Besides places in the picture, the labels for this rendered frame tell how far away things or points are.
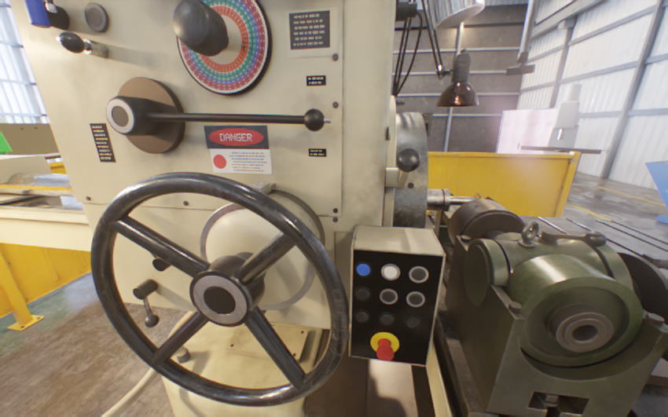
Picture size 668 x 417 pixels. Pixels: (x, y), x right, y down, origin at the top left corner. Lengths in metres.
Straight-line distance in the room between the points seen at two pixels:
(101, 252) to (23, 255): 2.75
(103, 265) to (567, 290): 0.71
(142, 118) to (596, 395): 0.94
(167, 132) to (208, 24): 0.23
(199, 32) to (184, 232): 0.42
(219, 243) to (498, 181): 3.03
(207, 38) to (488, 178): 3.00
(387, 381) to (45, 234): 1.58
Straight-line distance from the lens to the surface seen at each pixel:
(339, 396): 1.09
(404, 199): 0.61
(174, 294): 0.82
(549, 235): 0.69
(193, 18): 0.48
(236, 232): 0.45
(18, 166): 1.84
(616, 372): 0.67
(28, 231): 1.74
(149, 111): 0.60
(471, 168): 3.11
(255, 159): 0.53
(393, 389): 1.13
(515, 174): 3.30
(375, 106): 0.48
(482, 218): 0.80
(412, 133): 0.69
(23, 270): 3.23
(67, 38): 0.68
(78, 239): 1.52
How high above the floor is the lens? 1.52
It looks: 19 degrees down
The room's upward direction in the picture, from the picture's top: straight up
